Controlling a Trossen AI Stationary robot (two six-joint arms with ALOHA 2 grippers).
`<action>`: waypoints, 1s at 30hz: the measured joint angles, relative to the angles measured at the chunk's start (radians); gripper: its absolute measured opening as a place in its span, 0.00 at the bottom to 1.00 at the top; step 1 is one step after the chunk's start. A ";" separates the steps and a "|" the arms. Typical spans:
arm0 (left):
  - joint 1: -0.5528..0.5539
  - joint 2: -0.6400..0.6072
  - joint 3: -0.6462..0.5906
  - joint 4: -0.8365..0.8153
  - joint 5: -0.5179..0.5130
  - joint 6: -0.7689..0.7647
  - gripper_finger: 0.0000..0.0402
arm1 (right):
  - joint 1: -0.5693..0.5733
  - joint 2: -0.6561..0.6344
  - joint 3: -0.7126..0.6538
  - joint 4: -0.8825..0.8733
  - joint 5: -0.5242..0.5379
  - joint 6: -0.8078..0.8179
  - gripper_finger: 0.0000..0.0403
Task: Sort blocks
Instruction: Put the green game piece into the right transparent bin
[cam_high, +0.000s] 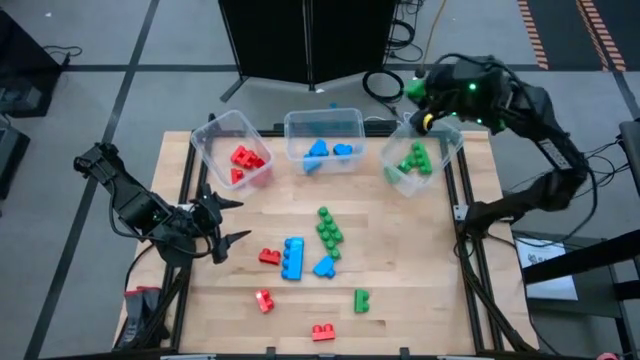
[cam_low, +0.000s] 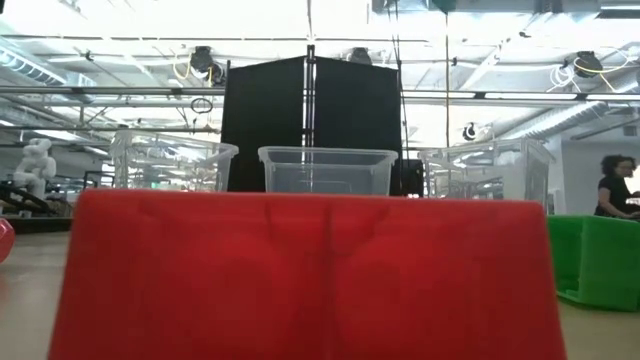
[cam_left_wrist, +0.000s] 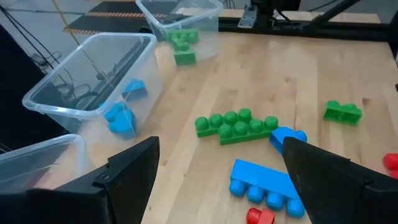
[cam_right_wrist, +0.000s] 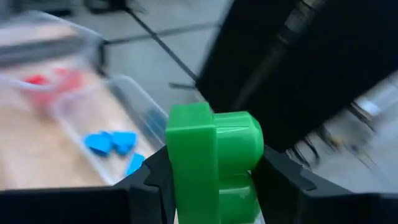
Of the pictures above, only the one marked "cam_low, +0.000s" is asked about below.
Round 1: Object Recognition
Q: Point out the red toy block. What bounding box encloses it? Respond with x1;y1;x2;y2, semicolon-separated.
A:
0;218;16;264
46;188;569;360

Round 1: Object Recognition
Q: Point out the green toy block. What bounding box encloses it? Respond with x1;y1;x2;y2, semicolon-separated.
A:
547;214;640;312

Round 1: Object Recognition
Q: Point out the clear plastic bin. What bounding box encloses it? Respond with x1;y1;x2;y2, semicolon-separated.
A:
257;146;400;196
418;138;556;216
110;130;240;194

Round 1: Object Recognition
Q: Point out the black backdrop stand pole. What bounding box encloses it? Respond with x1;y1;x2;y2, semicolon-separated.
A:
305;44;316;149

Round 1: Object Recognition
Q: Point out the black backdrop panel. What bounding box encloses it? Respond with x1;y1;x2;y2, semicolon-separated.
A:
220;55;307;194
313;55;404;197

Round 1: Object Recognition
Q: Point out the black box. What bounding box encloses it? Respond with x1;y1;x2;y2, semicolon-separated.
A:
399;158;425;197

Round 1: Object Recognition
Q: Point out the thin vertical pole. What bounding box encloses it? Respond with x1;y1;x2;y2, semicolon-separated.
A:
443;0;450;149

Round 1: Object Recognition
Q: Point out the white robot figure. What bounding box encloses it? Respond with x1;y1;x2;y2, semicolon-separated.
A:
12;138;57;201

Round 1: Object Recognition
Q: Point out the person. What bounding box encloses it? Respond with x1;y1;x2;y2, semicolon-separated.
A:
593;153;640;220

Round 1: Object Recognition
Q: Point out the black background equipment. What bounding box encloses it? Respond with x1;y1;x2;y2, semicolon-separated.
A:
0;180;52;217

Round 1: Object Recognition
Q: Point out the black hanging cable loop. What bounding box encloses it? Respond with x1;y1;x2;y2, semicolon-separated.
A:
189;97;215;115

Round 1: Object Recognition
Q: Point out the grey horizontal ceiling rail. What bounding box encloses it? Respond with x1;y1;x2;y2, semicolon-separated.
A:
0;84;640;109

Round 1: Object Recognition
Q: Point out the black metal frame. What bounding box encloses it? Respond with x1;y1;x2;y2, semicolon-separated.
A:
83;170;116;191

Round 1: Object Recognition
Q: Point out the silver ventilation duct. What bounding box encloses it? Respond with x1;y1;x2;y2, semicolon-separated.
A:
499;99;614;144

